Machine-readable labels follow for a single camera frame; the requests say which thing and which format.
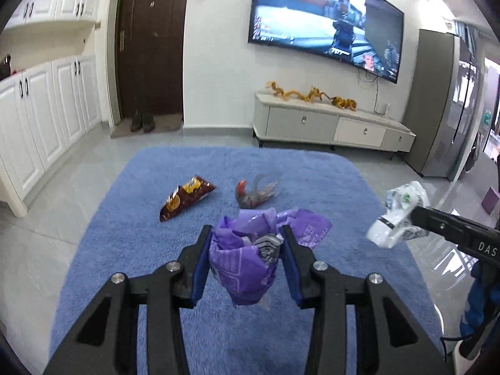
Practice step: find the purple box on floor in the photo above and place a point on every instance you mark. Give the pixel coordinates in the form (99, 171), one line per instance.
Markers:
(490, 200)

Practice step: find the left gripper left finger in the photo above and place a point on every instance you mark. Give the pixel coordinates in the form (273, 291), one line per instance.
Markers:
(134, 324)

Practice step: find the blue white gloved right hand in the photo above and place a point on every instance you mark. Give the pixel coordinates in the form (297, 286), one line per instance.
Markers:
(480, 294)

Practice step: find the grey transparent red wrapper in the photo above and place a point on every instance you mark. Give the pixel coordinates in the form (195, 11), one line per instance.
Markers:
(263, 189)

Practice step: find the blue fluffy bed cover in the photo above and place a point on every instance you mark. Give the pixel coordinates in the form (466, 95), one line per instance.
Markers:
(272, 336)

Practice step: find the purple wrapper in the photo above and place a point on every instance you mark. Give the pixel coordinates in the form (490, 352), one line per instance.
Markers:
(244, 251)

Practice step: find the pair of dark shoes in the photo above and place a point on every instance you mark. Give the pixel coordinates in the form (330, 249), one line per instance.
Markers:
(142, 121)

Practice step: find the wall mounted curved television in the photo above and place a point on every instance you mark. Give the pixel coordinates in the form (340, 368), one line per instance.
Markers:
(367, 34)

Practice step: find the dark brown entrance door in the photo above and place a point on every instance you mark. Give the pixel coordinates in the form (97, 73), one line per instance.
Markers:
(149, 56)

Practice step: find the golden dragon figurine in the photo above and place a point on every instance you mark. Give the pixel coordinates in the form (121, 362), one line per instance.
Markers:
(313, 94)

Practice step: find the brown snack chip bag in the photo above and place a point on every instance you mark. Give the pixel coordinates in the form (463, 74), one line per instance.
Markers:
(185, 196)

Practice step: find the grey refrigerator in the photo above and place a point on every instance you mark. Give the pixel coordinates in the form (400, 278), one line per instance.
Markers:
(441, 103)

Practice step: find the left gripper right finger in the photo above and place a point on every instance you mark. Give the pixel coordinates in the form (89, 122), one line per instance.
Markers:
(360, 325)

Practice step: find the brown door mat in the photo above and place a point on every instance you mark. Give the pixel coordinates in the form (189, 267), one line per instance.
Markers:
(157, 124)

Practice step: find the white wall cabinet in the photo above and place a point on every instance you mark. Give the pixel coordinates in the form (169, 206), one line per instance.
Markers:
(49, 91)

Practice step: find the white TV console cabinet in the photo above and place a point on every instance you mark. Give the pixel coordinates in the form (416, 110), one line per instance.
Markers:
(322, 124)

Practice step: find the white wrapper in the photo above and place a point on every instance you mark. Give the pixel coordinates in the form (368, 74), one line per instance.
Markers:
(395, 225)

